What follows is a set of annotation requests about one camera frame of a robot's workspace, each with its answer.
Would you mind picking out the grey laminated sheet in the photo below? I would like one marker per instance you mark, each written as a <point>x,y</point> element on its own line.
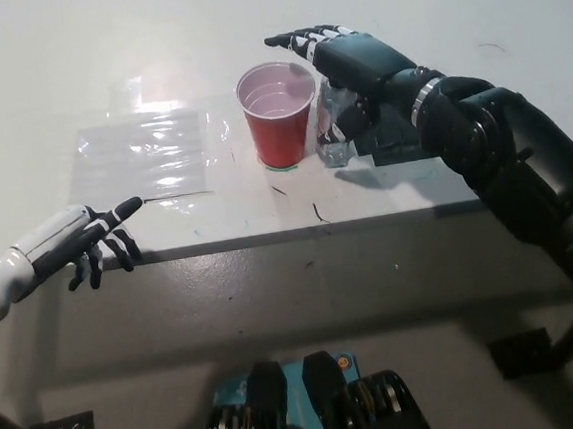
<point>136,162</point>

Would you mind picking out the clear soap bottle black pump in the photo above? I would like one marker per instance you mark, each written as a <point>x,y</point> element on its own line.
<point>334,152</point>

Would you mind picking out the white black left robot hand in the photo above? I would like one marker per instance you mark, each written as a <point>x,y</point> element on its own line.
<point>54,250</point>

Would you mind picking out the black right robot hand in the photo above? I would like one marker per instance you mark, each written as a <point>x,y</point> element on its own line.
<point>368,59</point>

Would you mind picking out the red plastic cup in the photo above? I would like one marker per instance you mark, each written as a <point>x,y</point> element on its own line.
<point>278,120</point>

